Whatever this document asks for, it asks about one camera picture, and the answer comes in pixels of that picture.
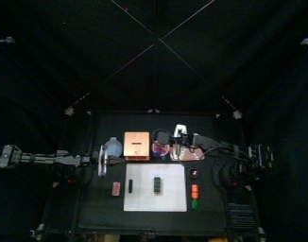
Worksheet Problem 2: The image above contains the white angular plastic object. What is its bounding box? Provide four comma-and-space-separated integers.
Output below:
174, 124, 190, 138

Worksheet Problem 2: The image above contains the pale blue plastic bottle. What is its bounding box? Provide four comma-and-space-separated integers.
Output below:
104, 136, 124, 158

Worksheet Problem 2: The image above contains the pink transparent tray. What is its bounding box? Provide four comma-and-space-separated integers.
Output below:
170, 144, 206, 162

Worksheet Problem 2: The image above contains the red and blue round toy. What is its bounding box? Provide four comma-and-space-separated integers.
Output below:
152, 141, 171, 158

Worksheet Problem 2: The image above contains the copper orange box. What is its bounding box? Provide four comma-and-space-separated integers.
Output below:
123, 131, 152, 162

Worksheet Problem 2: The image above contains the pink salmon toy piece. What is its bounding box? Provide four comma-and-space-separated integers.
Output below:
111, 181, 122, 197

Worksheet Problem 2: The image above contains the white cutting board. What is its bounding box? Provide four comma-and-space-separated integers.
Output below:
123, 163, 188, 213

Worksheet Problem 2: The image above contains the white text label sticker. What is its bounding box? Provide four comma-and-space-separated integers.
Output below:
227, 202, 255, 229

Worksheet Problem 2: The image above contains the black square object with cable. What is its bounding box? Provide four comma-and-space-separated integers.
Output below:
152, 128, 175, 145

